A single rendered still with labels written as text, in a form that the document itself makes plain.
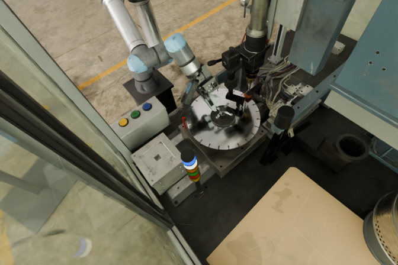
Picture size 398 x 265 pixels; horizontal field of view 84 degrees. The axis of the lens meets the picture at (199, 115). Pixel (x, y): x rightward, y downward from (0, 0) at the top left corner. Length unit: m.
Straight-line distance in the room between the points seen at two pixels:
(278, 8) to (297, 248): 0.87
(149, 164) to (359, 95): 0.79
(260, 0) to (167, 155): 0.69
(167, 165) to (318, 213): 0.66
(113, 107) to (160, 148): 1.55
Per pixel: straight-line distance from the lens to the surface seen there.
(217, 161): 1.02
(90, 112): 0.84
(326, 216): 1.13
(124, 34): 1.01
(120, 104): 2.51
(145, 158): 1.03
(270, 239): 1.06
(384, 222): 0.97
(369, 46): 0.60
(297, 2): 0.74
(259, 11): 0.77
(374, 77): 0.63
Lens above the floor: 1.79
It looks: 55 degrees down
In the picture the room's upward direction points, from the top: 11 degrees counter-clockwise
